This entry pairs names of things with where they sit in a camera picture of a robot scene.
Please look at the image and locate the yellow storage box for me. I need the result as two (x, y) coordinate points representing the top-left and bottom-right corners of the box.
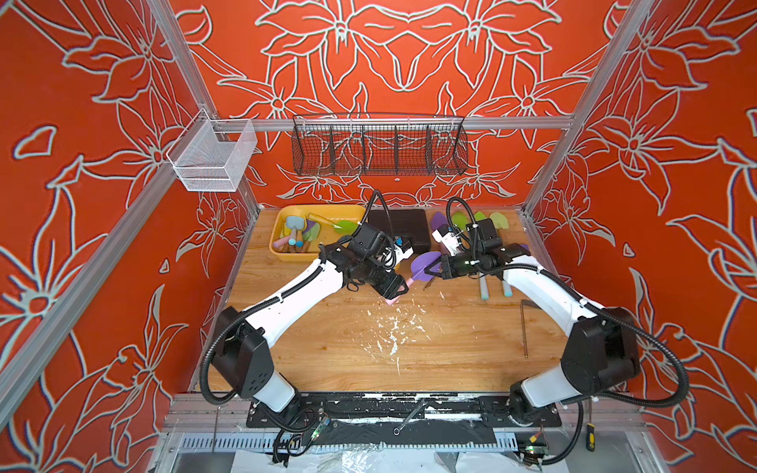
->
(268, 204), (366, 262)

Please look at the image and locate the wrench on base rail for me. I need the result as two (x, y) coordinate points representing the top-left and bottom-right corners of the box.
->
(393, 400), (433, 437)

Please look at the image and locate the grey cable duct strip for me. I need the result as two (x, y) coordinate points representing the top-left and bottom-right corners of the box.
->
(175, 431), (518, 453)

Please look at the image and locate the black wire wall basket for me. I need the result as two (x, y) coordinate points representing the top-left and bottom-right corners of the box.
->
(292, 112), (469, 177)

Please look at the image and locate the clear mesh wall basket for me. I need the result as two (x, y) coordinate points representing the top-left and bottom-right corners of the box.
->
(167, 110), (258, 192)

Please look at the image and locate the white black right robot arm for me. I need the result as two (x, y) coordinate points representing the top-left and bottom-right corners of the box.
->
(427, 196), (690, 425)

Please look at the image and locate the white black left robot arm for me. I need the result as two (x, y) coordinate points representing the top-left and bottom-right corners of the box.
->
(198, 216), (413, 414)

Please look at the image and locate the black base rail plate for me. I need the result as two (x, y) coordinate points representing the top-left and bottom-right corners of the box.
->
(245, 391), (563, 430)

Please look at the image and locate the black plastic tool case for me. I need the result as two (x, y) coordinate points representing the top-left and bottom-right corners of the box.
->
(368, 209), (431, 254)

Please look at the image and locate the yellow black screwdriver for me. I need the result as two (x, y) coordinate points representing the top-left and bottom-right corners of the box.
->
(585, 423), (597, 453)

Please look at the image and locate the pink handled tool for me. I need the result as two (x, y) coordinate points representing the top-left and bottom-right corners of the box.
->
(386, 251), (442, 305)

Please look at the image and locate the purple shovel pink handle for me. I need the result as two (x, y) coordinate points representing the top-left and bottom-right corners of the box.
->
(430, 212), (447, 233)

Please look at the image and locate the small green shovel wooden handle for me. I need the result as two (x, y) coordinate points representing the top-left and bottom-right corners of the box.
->
(308, 213), (359, 236)

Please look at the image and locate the hex key on table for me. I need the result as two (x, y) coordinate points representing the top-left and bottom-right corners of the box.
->
(520, 300), (539, 360)

